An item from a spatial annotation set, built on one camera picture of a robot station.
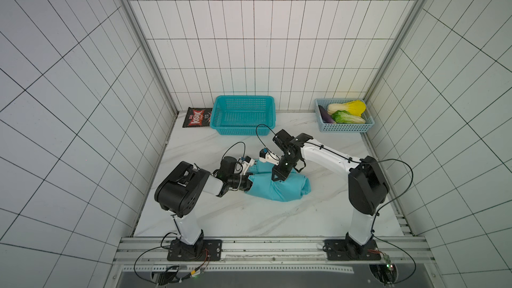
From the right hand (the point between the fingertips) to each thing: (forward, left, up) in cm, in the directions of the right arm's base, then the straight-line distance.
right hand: (269, 177), depth 85 cm
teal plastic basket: (+43, +17, -6) cm, 47 cm away
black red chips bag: (+40, +45, -6) cm, 60 cm away
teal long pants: (-6, -8, +4) cm, 11 cm away
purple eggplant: (+41, -32, -3) cm, 52 cm away
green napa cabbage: (+38, -40, 0) cm, 55 cm away
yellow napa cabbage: (+46, -49, 0) cm, 67 cm away
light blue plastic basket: (+33, -39, -4) cm, 52 cm away
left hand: (-1, +4, -5) cm, 6 cm away
